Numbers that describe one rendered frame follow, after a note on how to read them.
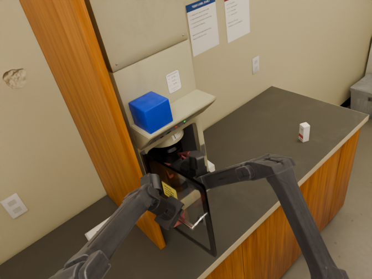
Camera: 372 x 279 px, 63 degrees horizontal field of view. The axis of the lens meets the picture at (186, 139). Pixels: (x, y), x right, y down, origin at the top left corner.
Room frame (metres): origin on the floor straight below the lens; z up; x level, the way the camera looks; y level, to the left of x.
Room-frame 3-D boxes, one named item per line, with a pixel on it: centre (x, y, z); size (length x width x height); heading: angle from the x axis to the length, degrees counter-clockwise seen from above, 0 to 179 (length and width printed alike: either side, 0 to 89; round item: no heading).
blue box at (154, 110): (0.90, 0.10, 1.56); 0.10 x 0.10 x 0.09; 34
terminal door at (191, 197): (0.79, 0.07, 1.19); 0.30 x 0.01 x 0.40; 40
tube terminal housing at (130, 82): (1.11, 0.12, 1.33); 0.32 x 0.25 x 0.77; 124
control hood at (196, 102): (0.96, 0.02, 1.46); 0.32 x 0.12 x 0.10; 124
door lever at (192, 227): (0.71, 0.05, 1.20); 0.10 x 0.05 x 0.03; 40
